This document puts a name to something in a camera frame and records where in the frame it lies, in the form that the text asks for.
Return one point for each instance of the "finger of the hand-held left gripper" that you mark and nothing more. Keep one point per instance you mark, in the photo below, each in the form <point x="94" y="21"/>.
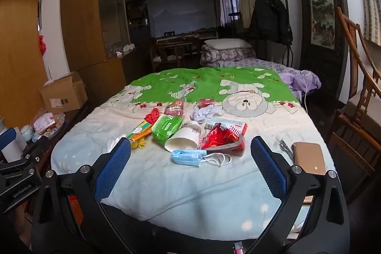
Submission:
<point x="38" y="149"/>
<point x="7" y="138"/>

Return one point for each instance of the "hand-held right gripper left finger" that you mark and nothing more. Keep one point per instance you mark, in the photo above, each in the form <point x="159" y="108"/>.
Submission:
<point x="113" y="166"/>

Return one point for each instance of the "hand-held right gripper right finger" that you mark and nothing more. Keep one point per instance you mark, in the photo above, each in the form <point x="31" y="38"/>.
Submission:
<point x="268" y="166"/>

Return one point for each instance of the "yellow wrapper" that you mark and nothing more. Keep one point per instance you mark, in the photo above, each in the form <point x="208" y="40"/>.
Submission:
<point x="138" y="144"/>

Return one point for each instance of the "striped white green food packet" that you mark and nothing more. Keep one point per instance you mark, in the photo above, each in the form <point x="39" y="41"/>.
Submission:
<point x="138" y="130"/>

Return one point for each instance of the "white red medicine box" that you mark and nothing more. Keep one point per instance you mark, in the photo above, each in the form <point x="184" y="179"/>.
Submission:
<point x="232" y="124"/>

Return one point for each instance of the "red knot ornament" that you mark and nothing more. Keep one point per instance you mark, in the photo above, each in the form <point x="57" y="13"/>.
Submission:
<point x="153" y="115"/>

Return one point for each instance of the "white plastic bag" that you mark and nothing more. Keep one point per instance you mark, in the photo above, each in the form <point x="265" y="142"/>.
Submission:
<point x="202" y="114"/>

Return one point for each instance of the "pink clear plastic bag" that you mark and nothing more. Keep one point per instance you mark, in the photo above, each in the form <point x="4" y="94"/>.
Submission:
<point x="174" y="108"/>

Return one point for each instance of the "clear tub with red contents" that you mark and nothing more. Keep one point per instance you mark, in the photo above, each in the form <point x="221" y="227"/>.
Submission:
<point x="205" y="103"/>

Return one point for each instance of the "white ceramic lidded bowl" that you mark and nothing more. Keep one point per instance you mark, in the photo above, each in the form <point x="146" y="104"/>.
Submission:
<point x="26" y="132"/>

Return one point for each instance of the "crumpled white tissue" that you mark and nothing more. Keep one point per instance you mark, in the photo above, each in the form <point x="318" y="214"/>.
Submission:
<point x="114" y="143"/>

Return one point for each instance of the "blue plate with snacks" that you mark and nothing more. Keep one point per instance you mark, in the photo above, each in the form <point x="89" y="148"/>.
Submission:
<point x="58" y="126"/>

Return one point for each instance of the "gold flat phone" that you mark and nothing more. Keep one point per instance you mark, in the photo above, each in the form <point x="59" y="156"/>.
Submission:
<point x="309" y="157"/>

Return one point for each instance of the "dark wooden cabinet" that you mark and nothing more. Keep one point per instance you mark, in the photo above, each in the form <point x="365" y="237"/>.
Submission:
<point x="73" y="120"/>

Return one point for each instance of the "red patterned packaging bag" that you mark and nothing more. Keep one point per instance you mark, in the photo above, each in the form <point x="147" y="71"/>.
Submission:
<point x="220" y="138"/>

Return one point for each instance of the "cardboard box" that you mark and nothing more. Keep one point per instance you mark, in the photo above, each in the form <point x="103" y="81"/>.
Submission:
<point x="62" y="93"/>

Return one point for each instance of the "printed cartoon blanket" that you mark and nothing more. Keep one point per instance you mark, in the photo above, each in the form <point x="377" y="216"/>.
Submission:
<point x="208" y="191"/>

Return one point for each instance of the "green tissue packet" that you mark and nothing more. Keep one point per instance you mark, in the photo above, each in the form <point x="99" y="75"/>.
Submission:
<point x="166" y="127"/>

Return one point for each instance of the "blue face mask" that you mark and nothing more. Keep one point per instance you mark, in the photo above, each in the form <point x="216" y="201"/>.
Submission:
<point x="186" y="157"/>

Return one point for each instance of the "white paper cup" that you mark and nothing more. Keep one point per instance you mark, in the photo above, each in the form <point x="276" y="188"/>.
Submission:
<point x="181" y="139"/>

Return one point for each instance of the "black pink clamp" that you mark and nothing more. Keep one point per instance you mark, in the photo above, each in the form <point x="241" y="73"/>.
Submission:
<point x="238" y="248"/>

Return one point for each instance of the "wooden chair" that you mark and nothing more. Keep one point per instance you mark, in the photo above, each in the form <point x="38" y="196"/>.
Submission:
<point x="354" y="135"/>

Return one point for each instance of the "purple cloth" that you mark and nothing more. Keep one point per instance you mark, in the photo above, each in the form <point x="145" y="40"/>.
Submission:
<point x="300" y="80"/>

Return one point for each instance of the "red hanging ornament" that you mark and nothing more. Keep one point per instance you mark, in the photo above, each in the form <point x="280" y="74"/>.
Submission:
<point x="42" y="44"/>

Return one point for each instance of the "purple patterned bed sheet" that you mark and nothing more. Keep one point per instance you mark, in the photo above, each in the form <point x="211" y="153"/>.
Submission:
<point x="262" y="65"/>

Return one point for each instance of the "folded floral quilt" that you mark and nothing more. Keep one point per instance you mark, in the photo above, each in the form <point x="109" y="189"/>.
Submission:
<point x="226" y="56"/>

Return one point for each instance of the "white pillow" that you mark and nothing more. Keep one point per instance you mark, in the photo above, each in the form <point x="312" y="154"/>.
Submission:
<point x="227" y="42"/>

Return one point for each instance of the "wooden wardrobe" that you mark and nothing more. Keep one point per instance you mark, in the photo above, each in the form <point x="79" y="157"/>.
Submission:
<point x="83" y="13"/>

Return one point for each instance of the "black coat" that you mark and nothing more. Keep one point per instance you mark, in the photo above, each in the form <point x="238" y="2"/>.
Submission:
<point x="268" y="16"/>

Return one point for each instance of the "dark framed painted panel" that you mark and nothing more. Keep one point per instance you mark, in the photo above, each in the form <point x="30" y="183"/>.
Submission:
<point x="323" y="10"/>

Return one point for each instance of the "white projection screen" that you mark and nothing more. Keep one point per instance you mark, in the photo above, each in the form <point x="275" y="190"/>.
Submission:
<point x="181" y="11"/>

